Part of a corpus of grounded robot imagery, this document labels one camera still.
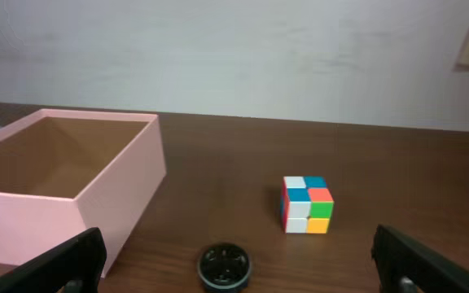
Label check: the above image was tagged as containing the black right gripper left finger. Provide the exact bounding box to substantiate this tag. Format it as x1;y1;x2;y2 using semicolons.
0;227;107;293

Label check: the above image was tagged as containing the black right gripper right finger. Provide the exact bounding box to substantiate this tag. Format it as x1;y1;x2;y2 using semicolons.
371;225;469;293

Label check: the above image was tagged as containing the multicoloured puzzle cube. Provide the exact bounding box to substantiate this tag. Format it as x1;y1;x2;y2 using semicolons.
280;176;335;234

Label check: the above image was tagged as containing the pink cardboard box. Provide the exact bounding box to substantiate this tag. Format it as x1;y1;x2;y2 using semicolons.
0;109;166;267

